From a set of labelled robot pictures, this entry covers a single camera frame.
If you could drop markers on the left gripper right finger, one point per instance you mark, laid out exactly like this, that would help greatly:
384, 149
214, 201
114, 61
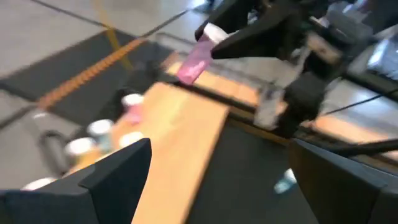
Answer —
335, 193

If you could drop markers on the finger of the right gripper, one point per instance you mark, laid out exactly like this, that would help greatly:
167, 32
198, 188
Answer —
264, 40
230, 15

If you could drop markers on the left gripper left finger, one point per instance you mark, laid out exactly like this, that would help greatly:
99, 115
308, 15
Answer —
124, 186

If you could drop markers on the yellow pill bottle white cap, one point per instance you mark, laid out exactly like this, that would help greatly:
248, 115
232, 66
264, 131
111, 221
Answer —
81, 152

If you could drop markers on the pink pill bottle white cap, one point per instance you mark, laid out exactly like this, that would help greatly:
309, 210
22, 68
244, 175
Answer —
194, 62
133, 109

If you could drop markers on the light wooden table side board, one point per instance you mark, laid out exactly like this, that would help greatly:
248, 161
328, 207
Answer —
342, 130

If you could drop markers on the black floor mat orange stripes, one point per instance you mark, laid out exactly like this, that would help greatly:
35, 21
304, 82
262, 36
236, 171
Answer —
77, 62

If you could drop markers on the black rig frame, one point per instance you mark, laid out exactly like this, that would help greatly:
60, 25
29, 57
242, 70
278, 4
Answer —
242, 115

